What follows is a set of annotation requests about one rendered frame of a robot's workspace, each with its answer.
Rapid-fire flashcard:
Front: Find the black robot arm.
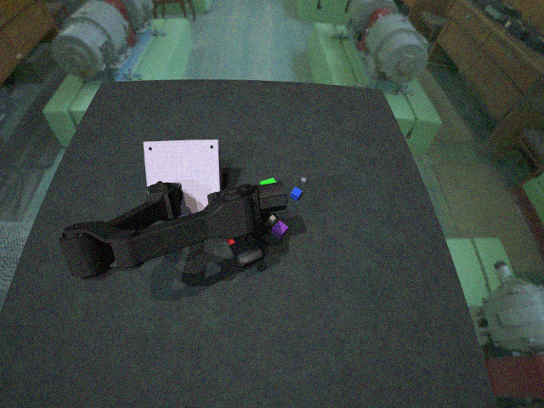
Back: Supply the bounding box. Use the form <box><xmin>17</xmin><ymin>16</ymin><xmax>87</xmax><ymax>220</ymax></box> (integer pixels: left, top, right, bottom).
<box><xmin>59</xmin><ymin>181</ymin><xmax>287</xmax><ymax>281</ymax></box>

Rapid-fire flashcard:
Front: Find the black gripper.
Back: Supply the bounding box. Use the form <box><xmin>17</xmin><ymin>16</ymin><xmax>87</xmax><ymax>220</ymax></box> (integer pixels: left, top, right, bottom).
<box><xmin>229</xmin><ymin>235</ymin><xmax>265</xmax><ymax>269</ymax></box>

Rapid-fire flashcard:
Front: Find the purple block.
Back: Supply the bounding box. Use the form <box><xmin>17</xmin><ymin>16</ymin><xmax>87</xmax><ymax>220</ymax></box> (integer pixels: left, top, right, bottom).
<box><xmin>271</xmin><ymin>221</ymin><xmax>288</xmax><ymax>240</ymax></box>

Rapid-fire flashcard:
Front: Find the green block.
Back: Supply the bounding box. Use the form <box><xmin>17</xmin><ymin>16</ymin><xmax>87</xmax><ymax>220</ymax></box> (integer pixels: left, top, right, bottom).
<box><xmin>260</xmin><ymin>178</ymin><xmax>276</xmax><ymax>185</ymax></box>

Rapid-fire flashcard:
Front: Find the blue block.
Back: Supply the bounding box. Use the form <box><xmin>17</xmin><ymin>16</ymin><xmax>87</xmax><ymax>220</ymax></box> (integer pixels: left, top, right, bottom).
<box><xmin>290</xmin><ymin>187</ymin><xmax>303</xmax><ymax>201</ymax></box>

